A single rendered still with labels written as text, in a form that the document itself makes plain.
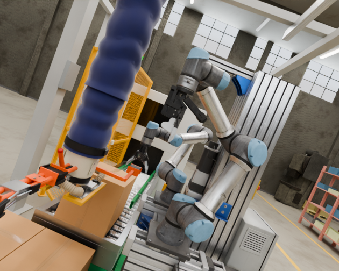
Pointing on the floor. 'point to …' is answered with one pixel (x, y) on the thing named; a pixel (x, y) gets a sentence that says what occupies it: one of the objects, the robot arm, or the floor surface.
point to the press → (301, 178)
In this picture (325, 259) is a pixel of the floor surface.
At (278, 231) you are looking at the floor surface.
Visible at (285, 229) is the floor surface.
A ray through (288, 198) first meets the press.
